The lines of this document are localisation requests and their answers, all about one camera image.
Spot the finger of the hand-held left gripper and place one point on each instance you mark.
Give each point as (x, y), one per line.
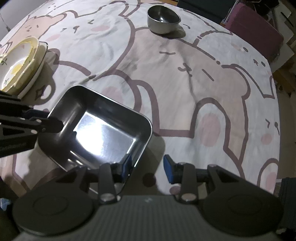
(34, 113)
(52, 127)

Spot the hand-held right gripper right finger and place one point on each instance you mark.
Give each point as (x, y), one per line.
(168, 169)

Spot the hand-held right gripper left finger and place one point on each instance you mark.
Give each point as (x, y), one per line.
(127, 165)

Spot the white square plate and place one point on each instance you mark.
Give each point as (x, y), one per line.
(34, 74)

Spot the large rectangular steel container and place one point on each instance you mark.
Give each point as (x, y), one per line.
(104, 129)

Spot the bear print tablecloth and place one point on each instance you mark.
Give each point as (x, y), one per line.
(173, 81)

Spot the dark ribbed object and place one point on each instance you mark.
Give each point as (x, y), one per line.
(289, 199)

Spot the round steel bowl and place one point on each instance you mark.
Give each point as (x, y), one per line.
(163, 19)

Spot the maroon chair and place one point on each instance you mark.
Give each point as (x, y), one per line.
(254, 34)

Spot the dark blue chair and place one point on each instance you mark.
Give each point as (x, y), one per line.
(201, 9)

